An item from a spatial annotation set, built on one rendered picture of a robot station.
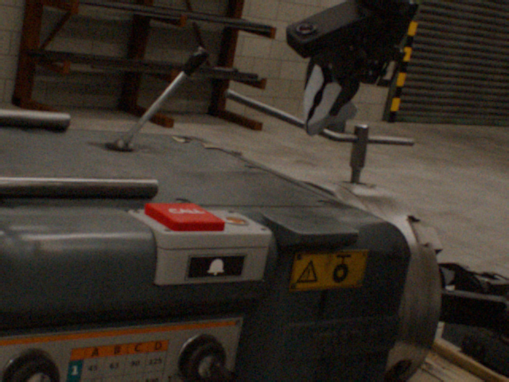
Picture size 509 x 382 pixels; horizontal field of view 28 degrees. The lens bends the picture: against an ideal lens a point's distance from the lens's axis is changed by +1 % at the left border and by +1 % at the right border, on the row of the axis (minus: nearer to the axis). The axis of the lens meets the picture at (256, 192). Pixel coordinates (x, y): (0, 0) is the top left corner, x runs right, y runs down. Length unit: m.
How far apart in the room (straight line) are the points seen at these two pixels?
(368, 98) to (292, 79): 1.35
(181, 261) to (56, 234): 0.13
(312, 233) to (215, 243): 0.12
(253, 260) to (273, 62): 9.64
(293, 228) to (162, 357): 0.19
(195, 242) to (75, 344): 0.15
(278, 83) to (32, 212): 9.83
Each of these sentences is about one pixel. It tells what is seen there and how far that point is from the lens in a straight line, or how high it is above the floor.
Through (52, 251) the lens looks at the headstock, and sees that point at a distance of 0.91.
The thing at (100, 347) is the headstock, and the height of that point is 1.13.
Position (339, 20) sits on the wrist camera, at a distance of 1.26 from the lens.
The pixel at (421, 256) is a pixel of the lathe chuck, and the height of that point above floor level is 1.17.
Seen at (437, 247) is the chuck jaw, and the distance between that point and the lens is 1.46.
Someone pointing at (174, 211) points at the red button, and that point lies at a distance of 0.99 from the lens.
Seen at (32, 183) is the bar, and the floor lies 1.27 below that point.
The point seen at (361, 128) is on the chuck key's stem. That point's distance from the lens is 1.46.
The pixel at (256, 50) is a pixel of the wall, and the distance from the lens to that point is 10.43.
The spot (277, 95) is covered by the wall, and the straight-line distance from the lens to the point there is 10.77.
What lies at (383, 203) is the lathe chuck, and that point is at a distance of 1.42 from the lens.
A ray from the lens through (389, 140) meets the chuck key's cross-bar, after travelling 1.49.
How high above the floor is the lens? 1.51
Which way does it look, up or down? 12 degrees down
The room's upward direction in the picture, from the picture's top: 11 degrees clockwise
